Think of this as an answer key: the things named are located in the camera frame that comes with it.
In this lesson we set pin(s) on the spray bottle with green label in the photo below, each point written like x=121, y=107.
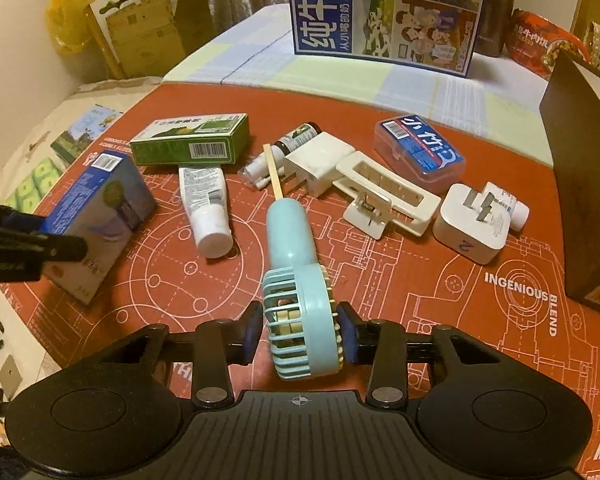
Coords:
x=256, y=171

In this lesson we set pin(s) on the white cream tube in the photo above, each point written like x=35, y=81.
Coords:
x=204, y=197

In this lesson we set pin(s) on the yellow plastic bag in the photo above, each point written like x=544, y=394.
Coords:
x=67, y=26

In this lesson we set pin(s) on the pastel checkered tablecloth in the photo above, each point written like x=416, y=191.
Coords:
x=498, y=100

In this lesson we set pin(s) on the dark brown cardboard box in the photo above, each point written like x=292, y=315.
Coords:
x=570, y=112

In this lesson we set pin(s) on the green and white medicine box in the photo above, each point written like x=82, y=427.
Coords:
x=216, y=139

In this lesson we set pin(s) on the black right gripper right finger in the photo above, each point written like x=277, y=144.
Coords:
x=381, y=345

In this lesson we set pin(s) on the wooden stick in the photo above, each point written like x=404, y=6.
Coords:
x=272, y=171

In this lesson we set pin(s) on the red snack bag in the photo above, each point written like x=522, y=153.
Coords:
x=535, y=43

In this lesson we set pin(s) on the red printed cardboard mat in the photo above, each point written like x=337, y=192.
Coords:
x=517, y=303

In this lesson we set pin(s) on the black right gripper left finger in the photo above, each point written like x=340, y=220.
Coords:
x=218, y=345

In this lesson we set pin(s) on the white power adapter cube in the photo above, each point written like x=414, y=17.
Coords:
x=315, y=163

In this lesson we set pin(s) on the blue medicine box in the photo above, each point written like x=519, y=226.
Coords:
x=106, y=205

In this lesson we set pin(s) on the clear box with blue label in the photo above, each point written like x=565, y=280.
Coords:
x=416, y=151

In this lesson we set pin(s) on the green milk box on floor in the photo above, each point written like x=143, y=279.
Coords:
x=74, y=140

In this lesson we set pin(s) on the green tissue pack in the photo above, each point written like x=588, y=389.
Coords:
x=32, y=189

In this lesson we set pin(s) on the white plug charger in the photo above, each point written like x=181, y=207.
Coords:
x=472, y=223

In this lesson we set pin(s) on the small white pill bottle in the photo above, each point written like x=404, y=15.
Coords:
x=517, y=210

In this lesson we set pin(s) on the teal handheld mini fan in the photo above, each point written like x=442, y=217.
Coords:
x=299, y=307

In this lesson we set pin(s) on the white plastic hair clip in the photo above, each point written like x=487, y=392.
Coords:
x=380, y=197

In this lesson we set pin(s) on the blue milk carton box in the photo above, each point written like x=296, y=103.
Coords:
x=434, y=35

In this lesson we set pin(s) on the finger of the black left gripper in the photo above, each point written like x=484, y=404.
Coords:
x=18, y=221
x=22, y=256

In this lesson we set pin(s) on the brown cardboard boxes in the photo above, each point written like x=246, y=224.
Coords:
x=141, y=38

